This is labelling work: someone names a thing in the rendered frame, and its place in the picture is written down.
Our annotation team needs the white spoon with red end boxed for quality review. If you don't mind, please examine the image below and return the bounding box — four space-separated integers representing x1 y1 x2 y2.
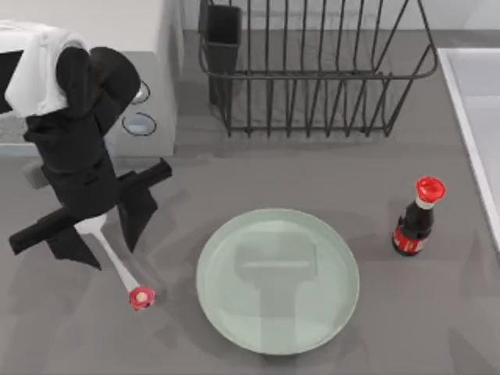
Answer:
75 212 157 312

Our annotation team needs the round microwave knob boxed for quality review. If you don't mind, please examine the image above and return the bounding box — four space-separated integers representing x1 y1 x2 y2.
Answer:
130 80 152 105
121 112 158 138

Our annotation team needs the pale microwave oven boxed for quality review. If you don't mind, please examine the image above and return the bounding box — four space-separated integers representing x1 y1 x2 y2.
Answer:
0 19 177 158

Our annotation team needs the pale green plate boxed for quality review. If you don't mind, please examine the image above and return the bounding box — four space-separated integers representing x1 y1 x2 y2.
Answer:
195 208 361 356

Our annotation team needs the dark grey cutlery holder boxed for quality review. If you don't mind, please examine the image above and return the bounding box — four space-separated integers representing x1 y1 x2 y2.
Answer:
198 0 243 107

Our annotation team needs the dark bottle with red cap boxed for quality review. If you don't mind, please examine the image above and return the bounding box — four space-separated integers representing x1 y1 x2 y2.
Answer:
391 176 448 258

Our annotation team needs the dark grey wire dish rack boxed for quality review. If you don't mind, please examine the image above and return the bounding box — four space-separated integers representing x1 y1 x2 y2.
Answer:
198 0 438 139

